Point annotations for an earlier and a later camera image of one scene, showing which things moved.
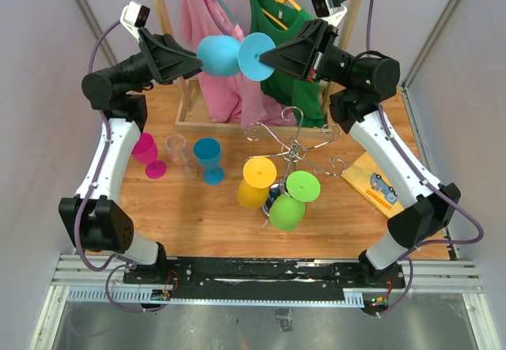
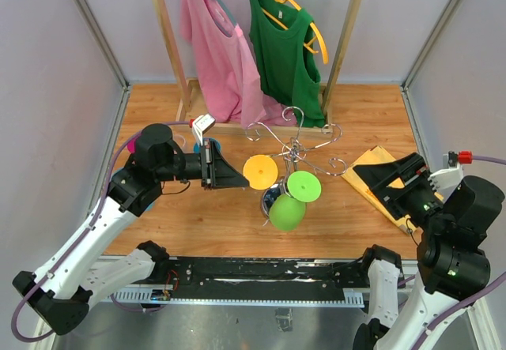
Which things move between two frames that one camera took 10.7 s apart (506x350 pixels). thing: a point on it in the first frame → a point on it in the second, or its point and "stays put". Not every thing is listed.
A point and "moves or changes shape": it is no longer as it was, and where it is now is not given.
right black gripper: [297, 56] → [412, 167]
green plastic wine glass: [287, 212] stays put
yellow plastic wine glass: [258, 174] moves or changes shape
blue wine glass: [224, 55] → [150, 205]
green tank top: [303, 96] stays put
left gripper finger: [175, 65] → [224, 174]
